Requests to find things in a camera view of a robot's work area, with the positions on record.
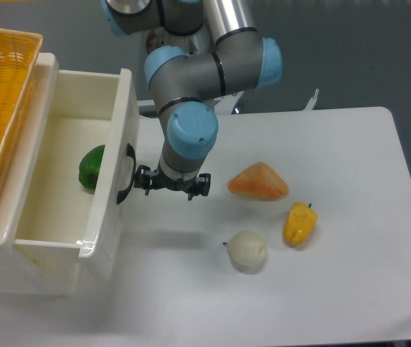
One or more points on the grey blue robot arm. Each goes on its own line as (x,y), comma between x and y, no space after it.
(244,59)

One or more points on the white metal bracket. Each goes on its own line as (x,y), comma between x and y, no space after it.
(311,104)

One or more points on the white drawer cabinet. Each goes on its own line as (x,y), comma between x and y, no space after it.
(27,266)

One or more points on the green bell pepper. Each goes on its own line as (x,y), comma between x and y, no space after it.
(89,168)

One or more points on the yellow bell pepper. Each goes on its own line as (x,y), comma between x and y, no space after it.
(299,224)

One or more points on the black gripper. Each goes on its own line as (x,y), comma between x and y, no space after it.
(148,179)

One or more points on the white pear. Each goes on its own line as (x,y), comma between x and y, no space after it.
(247,251)

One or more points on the white top drawer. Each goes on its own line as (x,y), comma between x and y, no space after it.
(87,110)

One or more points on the orange triangular bread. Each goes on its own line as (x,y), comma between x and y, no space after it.
(259,181)

